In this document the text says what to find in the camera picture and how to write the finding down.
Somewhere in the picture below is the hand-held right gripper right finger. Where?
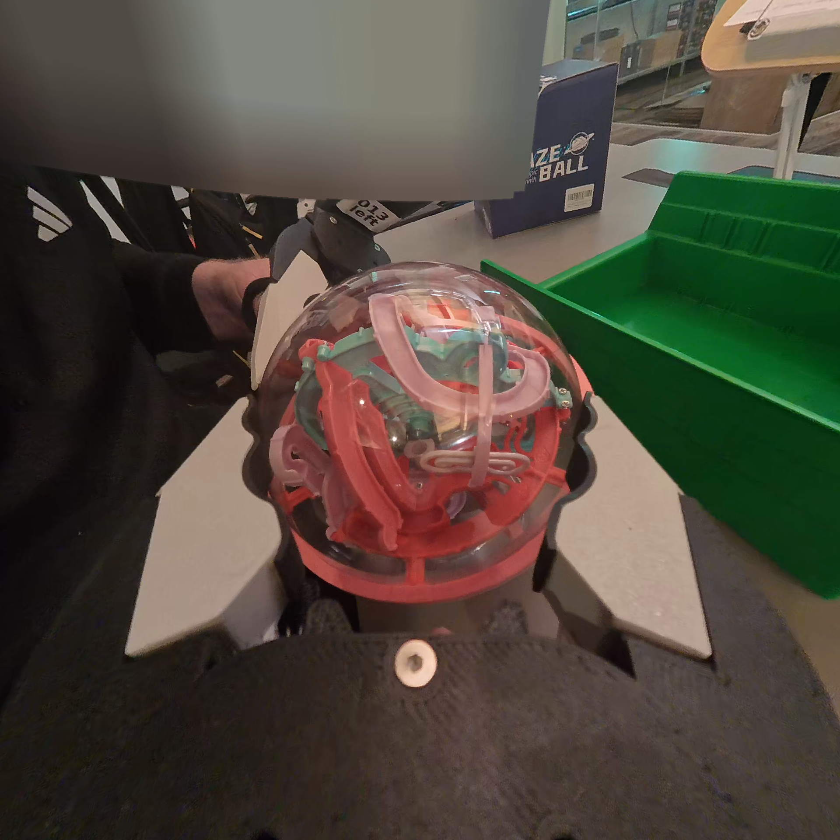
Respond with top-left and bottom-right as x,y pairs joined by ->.
541,391 -> 714,661

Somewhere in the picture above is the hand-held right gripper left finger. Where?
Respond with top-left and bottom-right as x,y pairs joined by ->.
125,394 -> 293,658

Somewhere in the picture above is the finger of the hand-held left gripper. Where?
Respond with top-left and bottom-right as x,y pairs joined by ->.
248,251 -> 330,395

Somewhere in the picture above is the clear maze ball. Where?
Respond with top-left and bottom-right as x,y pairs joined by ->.
252,259 -> 586,605

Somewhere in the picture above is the person's left forearm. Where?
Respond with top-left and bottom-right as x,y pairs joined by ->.
112,243 -> 211,349

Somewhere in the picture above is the person's left hand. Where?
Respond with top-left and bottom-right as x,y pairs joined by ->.
192,257 -> 274,337

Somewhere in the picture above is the green plastic bin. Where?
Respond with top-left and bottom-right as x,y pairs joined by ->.
481,171 -> 840,599

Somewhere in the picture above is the blue cardboard box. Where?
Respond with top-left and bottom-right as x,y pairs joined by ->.
474,62 -> 620,239

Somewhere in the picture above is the storage shelf with boxes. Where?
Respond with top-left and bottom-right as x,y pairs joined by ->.
564,0 -> 719,86

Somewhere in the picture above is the printed instruction sheet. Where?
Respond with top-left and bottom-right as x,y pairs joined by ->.
722,0 -> 840,42

